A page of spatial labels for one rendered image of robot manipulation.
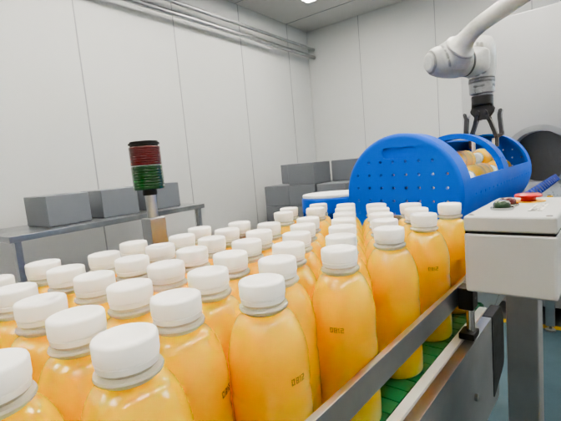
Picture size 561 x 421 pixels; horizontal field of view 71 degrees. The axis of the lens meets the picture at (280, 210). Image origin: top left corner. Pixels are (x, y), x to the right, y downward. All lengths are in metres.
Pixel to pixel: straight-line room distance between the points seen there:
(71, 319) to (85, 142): 3.87
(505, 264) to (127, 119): 4.12
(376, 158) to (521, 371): 0.54
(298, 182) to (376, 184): 3.87
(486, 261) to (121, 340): 0.44
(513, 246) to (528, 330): 0.16
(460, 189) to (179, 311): 0.73
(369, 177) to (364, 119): 5.67
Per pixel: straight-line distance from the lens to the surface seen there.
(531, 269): 0.56
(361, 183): 1.01
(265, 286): 0.32
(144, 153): 0.85
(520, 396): 0.72
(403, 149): 0.97
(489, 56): 1.69
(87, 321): 0.31
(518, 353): 0.69
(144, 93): 4.61
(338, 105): 6.89
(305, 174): 4.78
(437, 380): 0.58
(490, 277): 0.57
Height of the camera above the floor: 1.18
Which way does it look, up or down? 6 degrees down
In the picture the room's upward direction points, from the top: 5 degrees counter-clockwise
